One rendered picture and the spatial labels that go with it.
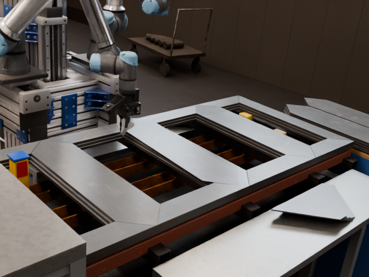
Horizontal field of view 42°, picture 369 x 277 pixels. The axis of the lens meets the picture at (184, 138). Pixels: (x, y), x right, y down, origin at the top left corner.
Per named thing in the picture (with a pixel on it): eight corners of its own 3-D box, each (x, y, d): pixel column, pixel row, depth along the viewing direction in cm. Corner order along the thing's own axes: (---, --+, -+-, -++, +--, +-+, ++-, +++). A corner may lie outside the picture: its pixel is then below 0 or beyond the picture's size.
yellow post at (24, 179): (29, 204, 181) (28, 159, 174) (17, 208, 178) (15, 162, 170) (23, 198, 185) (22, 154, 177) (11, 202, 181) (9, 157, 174)
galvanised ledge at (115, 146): (235, 122, 290) (236, 117, 289) (37, 178, 206) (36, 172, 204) (212, 111, 303) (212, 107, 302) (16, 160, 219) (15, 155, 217)
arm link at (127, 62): (119, 49, 198) (139, 51, 198) (118, 75, 203) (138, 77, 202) (116, 54, 191) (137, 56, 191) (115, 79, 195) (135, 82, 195)
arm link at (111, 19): (85, 39, 241) (85, 11, 236) (98, 34, 253) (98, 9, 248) (107, 43, 239) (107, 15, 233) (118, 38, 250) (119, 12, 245)
